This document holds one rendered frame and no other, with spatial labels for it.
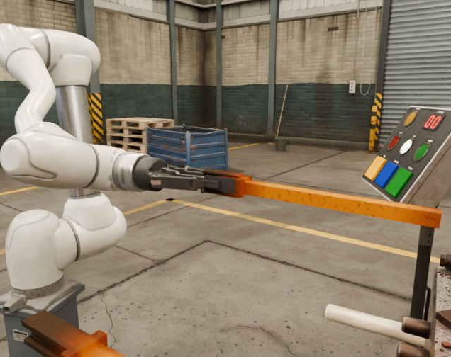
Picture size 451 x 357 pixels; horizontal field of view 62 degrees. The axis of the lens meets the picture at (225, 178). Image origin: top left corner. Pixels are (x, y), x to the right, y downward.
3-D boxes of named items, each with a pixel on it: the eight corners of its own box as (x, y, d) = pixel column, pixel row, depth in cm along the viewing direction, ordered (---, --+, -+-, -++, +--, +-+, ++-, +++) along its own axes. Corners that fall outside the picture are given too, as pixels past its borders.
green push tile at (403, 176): (393, 196, 97) (411, 172, 95) (384, 189, 104) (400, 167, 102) (399, 200, 97) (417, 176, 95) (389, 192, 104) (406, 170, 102)
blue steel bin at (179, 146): (146, 169, 629) (144, 126, 613) (185, 163, 680) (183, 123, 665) (189, 181, 541) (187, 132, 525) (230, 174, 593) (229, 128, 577)
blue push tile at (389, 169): (380, 187, 107) (397, 164, 105) (372, 181, 114) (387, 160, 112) (386, 190, 107) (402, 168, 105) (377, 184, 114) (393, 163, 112)
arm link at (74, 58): (58, 259, 133) (112, 241, 150) (81, 268, 123) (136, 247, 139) (21, 33, 122) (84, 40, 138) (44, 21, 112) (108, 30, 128)
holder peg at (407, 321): (400, 335, 61) (402, 320, 60) (401, 326, 63) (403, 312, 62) (429, 343, 59) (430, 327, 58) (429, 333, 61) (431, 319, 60)
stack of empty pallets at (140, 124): (104, 154, 777) (102, 119, 761) (137, 149, 846) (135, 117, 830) (146, 161, 704) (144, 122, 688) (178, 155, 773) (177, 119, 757)
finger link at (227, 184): (207, 174, 75) (205, 175, 75) (238, 178, 72) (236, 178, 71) (208, 188, 76) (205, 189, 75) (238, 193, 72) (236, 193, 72)
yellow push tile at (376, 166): (370, 179, 116) (385, 158, 114) (363, 174, 123) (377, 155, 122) (375, 182, 116) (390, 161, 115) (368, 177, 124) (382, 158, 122)
